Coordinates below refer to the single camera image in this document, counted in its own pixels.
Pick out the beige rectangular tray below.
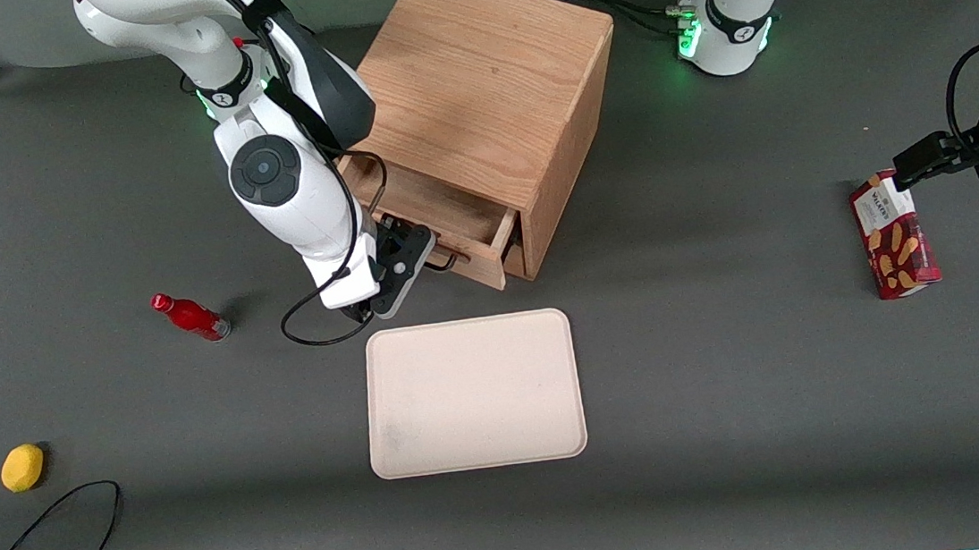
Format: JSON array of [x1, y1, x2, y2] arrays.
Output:
[[357, 305, 591, 482]]

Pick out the red cookie box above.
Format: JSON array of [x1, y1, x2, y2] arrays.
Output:
[[846, 165, 944, 303]]

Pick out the oak wooden drawer cabinet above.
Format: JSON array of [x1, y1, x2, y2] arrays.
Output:
[[325, 0, 639, 300]]

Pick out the red bottle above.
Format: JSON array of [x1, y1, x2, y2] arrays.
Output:
[[149, 286, 233, 348]]

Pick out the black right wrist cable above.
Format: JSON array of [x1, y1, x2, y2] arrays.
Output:
[[265, 146, 407, 351]]

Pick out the black left arm base cables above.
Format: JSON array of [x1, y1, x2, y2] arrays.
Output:
[[566, 0, 705, 48]]

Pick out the black metal drawer handle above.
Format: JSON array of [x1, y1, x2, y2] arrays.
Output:
[[422, 246, 461, 275]]

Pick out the yellow lemon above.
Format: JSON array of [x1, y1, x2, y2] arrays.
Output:
[[0, 442, 48, 495]]

